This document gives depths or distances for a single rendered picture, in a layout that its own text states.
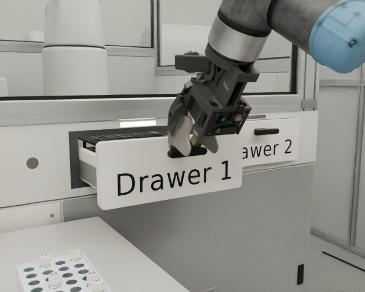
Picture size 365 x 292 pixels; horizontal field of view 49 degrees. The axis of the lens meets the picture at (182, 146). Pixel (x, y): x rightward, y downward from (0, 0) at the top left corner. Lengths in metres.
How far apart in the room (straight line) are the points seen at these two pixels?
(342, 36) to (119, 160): 0.38
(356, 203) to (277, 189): 1.56
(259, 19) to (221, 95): 0.12
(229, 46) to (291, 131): 0.59
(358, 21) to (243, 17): 0.14
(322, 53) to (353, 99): 2.14
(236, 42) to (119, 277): 0.35
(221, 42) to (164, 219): 0.50
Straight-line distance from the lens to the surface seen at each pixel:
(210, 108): 0.56
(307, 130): 1.17
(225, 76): 0.56
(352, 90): 2.62
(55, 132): 0.79
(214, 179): 0.76
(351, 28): 0.46
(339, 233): 2.80
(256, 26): 0.53
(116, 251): 0.66
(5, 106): 0.77
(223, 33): 0.54
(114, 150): 0.66
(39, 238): 0.74
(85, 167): 0.78
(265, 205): 1.10
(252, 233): 1.10
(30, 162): 0.79
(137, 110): 0.85
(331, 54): 0.47
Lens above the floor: 1.02
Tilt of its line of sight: 9 degrees down
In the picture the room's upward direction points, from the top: straight up
